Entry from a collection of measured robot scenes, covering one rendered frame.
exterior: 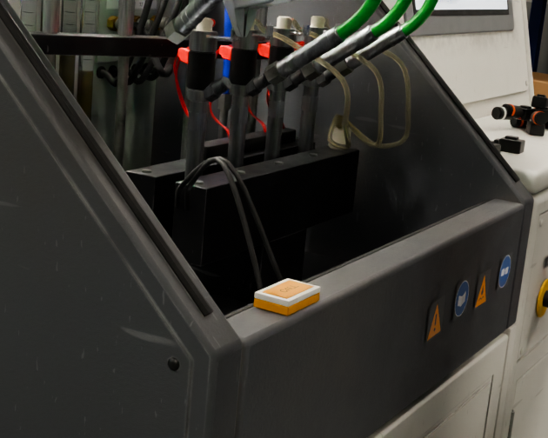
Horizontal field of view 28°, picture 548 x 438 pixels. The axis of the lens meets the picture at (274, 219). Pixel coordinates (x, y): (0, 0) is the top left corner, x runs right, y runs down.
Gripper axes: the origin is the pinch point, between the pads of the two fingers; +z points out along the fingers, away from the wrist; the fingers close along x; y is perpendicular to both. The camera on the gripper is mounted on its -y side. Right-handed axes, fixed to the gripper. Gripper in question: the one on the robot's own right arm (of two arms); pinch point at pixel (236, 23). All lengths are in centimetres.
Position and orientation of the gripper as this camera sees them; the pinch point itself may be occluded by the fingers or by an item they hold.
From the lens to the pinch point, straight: 108.6
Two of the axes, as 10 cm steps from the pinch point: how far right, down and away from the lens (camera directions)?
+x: 5.0, -1.6, 8.5
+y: 8.6, 1.9, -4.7
